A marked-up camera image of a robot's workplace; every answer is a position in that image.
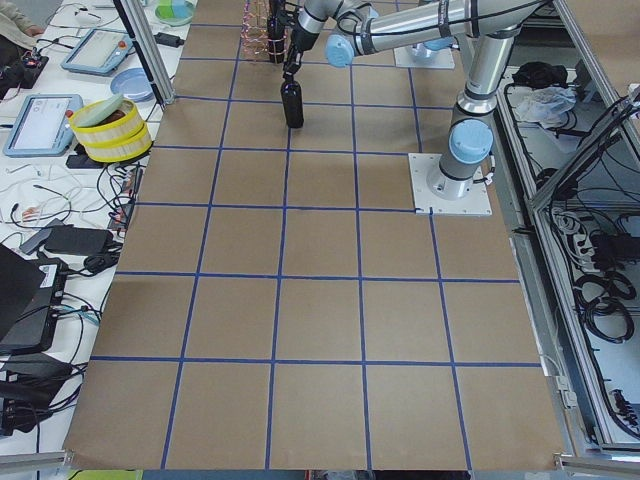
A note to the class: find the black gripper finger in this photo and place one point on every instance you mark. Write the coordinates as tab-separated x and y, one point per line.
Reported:
289	65
296	60

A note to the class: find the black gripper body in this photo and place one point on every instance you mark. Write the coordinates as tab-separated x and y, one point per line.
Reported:
301	40

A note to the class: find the dark glass wine bottle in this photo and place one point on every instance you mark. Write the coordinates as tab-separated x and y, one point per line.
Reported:
291	96

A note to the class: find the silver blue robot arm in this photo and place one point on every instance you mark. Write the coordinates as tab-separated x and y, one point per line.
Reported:
418	37

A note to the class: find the dark wine bottle left slot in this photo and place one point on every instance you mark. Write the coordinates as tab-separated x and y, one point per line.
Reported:
276	31

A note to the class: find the black power adapter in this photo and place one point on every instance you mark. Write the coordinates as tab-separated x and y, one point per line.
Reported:
169	40

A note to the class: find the green blue bowl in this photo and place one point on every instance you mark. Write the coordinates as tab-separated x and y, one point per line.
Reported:
174	12

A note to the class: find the light blue plate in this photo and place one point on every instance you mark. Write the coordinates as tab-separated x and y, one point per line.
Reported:
132	84

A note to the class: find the pale green steamer lid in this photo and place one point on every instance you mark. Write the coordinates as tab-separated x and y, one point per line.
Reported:
93	114

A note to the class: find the yellow banded wooden steamer stack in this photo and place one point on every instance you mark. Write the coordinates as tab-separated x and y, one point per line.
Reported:
122	136

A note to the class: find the upper teach pendant tablet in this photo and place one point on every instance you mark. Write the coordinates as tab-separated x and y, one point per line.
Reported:
99	52

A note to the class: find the teach pendant tablet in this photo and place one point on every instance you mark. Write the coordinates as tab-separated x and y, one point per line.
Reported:
99	52
42	127

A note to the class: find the black cloth bundle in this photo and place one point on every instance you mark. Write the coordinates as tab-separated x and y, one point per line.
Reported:
539	75

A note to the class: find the crumpled white cloth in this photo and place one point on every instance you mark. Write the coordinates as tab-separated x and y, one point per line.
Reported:
548	107

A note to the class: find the lower teach pendant tablet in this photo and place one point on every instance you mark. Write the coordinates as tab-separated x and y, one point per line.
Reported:
42	127

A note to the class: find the black power brick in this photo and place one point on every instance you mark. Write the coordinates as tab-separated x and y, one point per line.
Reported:
77	241

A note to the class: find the black laptop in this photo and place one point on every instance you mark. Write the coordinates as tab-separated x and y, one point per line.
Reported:
31	292

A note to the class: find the copper wire wine basket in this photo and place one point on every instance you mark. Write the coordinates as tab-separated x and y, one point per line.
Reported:
254	30

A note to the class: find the aluminium frame post left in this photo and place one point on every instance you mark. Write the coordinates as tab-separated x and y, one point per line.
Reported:
137	26

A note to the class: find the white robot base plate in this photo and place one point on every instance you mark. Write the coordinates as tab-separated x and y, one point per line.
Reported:
436	194

